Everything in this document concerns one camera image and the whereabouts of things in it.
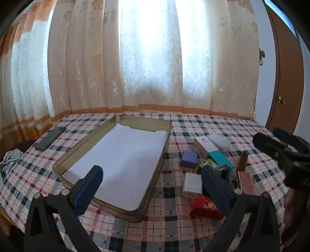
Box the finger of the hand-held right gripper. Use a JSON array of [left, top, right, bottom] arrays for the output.
[[252, 132, 310, 175], [272, 128, 310, 154]]

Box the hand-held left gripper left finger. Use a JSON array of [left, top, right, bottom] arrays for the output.
[[24, 165, 104, 252]]

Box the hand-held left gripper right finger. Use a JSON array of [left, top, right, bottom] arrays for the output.
[[201, 165, 282, 252]]

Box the red building block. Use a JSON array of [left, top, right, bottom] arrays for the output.
[[189, 196, 226, 220]]

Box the white charger plug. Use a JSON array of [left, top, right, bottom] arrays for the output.
[[182, 170, 202, 198]]

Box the green building block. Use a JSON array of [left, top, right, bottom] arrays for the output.
[[197, 159, 218, 175]]

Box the brown comb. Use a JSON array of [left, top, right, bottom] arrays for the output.
[[236, 150, 249, 173]]

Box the rose gold box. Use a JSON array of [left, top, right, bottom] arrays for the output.
[[236, 171, 256, 194]]

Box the teal building block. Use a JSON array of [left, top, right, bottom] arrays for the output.
[[207, 151, 234, 171]]

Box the purple block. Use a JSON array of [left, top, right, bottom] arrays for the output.
[[180, 151, 199, 169]]

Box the translucent plastic box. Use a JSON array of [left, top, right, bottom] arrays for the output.
[[207, 133, 232, 151]]

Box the white box with red label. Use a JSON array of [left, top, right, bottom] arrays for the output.
[[193, 136, 218, 158]]

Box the gold metal tray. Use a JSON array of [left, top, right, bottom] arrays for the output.
[[53, 114, 172, 223]]

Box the person's right forearm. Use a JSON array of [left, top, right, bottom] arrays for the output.
[[283, 188, 303, 228]]

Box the white paper sheet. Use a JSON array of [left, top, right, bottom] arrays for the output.
[[62, 123, 169, 211]]

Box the brown wooden door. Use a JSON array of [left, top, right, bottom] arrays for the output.
[[264, 0, 304, 136]]

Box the plaid bedsheet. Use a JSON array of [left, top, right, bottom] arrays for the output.
[[0, 113, 298, 252]]

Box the black phone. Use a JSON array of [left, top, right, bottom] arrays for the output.
[[34, 126, 66, 152]]

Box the grey patterned cloth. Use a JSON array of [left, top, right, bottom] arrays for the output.
[[0, 148, 23, 185]]

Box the beige patterned curtain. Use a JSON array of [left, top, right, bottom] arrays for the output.
[[0, 0, 261, 146]]

